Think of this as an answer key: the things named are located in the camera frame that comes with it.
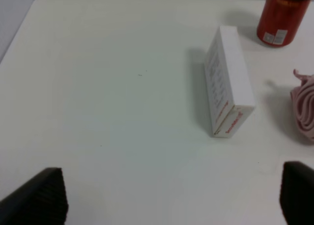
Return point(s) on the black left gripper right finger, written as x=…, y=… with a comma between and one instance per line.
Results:
x=297, y=193

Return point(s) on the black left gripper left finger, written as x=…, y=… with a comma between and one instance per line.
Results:
x=40, y=201

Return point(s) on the pink rolled towel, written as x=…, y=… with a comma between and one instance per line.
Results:
x=302, y=98

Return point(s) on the white rectangular cardboard box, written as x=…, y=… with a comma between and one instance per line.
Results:
x=230, y=95

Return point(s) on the red drink can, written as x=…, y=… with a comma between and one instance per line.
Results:
x=280, y=21

